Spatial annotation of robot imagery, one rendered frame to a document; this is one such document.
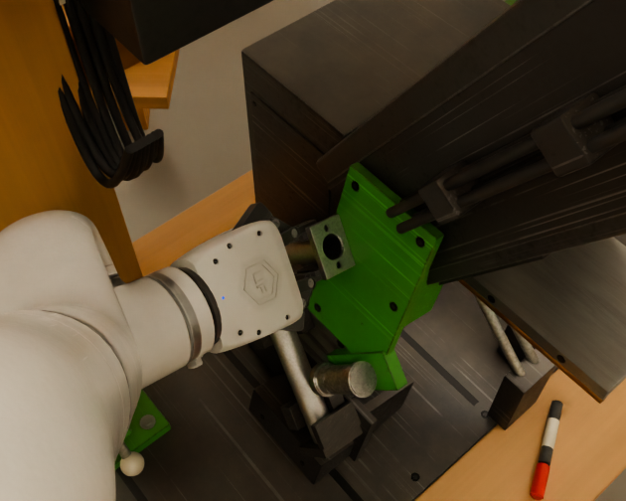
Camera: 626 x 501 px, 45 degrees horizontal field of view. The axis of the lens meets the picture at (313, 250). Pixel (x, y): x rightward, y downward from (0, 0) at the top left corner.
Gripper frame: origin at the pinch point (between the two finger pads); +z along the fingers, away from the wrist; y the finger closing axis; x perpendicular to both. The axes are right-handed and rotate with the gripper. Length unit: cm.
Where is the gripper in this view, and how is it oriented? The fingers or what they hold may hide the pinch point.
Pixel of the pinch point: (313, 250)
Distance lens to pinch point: 76.4
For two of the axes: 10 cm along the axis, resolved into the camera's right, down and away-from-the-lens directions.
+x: -6.5, 0.8, 7.6
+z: 7.0, -3.3, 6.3
